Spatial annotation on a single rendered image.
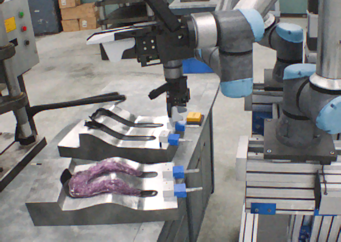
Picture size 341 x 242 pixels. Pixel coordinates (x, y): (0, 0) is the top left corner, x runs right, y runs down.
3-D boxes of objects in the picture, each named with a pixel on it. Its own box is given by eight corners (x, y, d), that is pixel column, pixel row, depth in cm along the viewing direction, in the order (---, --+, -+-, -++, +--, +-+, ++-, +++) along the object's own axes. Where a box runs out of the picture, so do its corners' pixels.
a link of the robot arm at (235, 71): (240, 79, 88) (239, 37, 83) (259, 97, 78) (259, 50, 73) (210, 84, 87) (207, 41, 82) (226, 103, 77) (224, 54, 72)
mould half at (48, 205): (175, 173, 137) (173, 149, 132) (178, 219, 114) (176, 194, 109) (50, 182, 139) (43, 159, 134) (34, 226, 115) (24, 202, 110)
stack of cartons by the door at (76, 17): (102, 25, 785) (97, -11, 747) (97, 29, 757) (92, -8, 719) (68, 28, 802) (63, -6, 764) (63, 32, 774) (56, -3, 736)
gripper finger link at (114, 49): (94, 69, 65) (139, 59, 69) (88, 38, 63) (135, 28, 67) (89, 67, 68) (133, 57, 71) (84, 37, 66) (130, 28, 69)
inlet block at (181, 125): (200, 129, 153) (199, 118, 150) (198, 135, 148) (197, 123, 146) (170, 127, 156) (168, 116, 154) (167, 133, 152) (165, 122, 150)
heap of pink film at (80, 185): (142, 168, 132) (139, 151, 128) (140, 199, 116) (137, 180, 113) (74, 173, 133) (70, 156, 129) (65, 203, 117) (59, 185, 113)
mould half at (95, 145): (184, 134, 163) (181, 107, 157) (168, 168, 141) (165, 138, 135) (85, 128, 177) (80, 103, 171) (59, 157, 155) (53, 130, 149)
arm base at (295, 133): (318, 124, 112) (321, 97, 108) (324, 149, 99) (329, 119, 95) (274, 123, 116) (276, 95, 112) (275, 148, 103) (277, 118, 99)
